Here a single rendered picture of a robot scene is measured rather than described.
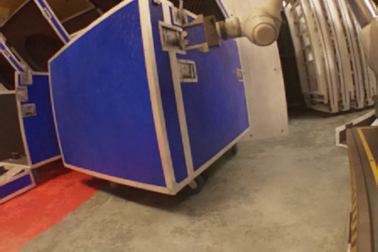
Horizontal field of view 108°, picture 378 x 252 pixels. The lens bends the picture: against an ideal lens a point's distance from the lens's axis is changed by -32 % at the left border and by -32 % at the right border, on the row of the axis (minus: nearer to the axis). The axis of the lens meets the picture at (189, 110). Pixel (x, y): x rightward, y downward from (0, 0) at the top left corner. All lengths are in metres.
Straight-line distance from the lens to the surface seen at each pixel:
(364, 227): 0.31
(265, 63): 2.01
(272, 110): 2.01
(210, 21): 0.86
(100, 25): 1.00
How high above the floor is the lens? 0.51
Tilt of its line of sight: 4 degrees down
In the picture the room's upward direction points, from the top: 9 degrees counter-clockwise
